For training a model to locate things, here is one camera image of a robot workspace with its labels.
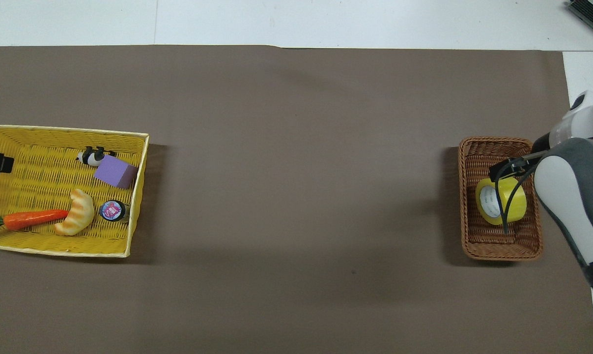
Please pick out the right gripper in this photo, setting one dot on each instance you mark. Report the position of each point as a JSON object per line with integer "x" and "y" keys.
{"x": 540, "y": 144}

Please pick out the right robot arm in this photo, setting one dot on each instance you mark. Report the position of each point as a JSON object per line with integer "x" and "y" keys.
{"x": 569, "y": 196}

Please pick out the yellow tape roll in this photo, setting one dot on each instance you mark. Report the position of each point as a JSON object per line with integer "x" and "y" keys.
{"x": 506, "y": 194}

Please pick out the brown wicker basket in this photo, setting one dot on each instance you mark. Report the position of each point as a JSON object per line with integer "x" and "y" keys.
{"x": 479, "y": 246}

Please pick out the yellow woven basket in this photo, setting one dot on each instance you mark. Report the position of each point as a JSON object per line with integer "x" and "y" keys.
{"x": 45, "y": 169}

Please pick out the purple foam block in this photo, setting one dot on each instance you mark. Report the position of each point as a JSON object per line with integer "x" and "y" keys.
{"x": 115, "y": 172}

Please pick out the small round pink-label jar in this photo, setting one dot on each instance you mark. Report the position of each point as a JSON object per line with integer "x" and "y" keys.
{"x": 112, "y": 211}

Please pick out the panda toy figure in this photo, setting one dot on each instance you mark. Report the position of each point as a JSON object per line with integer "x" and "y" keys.
{"x": 93, "y": 157}

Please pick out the toy croissant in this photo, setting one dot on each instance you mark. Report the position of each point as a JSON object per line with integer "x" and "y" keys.
{"x": 80, "y": 211}

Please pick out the toy carrot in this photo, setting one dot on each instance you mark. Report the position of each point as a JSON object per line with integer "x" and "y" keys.
{"x": 33, "y": 219}

